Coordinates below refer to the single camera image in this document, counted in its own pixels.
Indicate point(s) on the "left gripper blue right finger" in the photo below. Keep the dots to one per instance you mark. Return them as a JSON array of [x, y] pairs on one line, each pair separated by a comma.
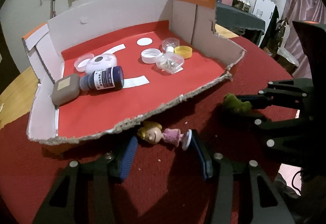
[[203, 157]]

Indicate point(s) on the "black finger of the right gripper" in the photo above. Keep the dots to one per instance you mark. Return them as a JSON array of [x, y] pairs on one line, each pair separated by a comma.
[[275, 124], [293, 94]]

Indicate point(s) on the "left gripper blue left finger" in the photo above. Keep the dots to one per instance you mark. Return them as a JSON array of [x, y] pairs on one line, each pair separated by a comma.
[[126, 159]]

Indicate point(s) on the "blonde doll figurine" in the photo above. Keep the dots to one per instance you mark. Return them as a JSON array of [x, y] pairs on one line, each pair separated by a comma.
[[153, 133]]

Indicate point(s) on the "dark blue bottle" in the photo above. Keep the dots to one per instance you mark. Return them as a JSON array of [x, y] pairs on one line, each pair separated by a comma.
[[110, 78]]

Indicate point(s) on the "grey square earbud case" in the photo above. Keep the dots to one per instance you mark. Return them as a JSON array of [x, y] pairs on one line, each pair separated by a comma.
[[66, 89]]

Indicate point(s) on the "white round device case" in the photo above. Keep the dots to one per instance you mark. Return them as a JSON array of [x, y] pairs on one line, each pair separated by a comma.
[[101, 62]]

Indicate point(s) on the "white round plastic cap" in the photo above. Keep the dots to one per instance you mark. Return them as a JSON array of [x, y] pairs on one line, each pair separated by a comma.
[[150, 55]]

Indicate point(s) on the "clear square plastic box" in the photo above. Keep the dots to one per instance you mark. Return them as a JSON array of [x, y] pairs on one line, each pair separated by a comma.
[[170, 62]]

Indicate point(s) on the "yellow round cap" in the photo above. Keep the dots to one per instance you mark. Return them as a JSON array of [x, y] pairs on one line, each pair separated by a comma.
[[184, 51]]

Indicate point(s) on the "pink curtain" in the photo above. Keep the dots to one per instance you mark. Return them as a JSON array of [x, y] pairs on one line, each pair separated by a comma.
[[298, 10]]

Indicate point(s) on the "cardboard box with red lining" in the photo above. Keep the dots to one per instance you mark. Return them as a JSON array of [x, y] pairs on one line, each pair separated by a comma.
[[124, 28]]

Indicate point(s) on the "dark cloth covered side table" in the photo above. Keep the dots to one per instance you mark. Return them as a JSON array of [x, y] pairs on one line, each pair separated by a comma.
[[241, 23]]

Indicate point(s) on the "red table cloth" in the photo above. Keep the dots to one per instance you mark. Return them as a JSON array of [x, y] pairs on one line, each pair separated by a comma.
[[164, 185]]

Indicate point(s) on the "clear round plastic lid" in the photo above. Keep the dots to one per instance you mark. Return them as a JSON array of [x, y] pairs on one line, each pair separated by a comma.
[[81, 62]]

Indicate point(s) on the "small clear plastic bottle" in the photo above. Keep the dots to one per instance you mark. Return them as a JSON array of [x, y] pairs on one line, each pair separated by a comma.
[[169, 44]]

